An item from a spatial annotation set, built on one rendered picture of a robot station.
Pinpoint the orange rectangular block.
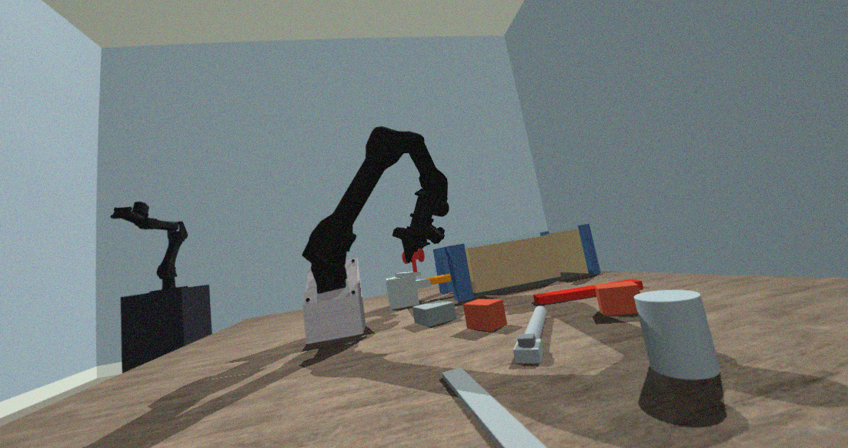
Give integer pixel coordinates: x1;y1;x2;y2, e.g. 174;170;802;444
463;299;507;332
594;281;640;316

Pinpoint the red flat bar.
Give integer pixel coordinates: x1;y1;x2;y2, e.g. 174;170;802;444
533;279;643;305

